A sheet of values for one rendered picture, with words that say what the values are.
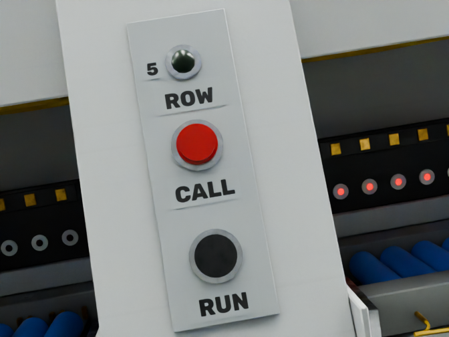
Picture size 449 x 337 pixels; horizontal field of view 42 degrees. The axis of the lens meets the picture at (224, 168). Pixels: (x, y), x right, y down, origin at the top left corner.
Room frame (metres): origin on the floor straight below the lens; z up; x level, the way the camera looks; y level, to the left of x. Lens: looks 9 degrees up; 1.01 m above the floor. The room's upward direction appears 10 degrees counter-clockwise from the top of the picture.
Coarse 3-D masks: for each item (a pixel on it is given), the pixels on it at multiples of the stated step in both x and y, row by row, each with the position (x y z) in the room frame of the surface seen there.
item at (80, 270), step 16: (0, 272) 0.39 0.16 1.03; (16, 272) 0.39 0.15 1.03; (32, 272) 0.39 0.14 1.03; (48, 272) 0.39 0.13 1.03; (64, 272) 0.39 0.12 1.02; (80, 272) 0.39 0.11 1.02; (0, 288) 0.39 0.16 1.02; (16, 288) 0.39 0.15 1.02; (32, 288) 0.39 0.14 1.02; (48, 288) 0.39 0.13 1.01; (96, 336) 0.22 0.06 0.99
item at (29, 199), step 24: (0, 192) 0.38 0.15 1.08; (24, 192) 0.38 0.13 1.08; (48, 192) 0.38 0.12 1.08; (72, 192) 0.38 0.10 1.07; (0, 216) 0.38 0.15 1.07; (24, 216) 0.39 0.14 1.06; (48, 216) 0.39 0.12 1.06; (72, 216) 0.39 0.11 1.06; (0, 240) 0.39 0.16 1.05; (24, 240) 0.39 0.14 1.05; (48, 240) 0.39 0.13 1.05; (0, 264) 0.39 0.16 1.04; (24, 264) 0.39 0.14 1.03
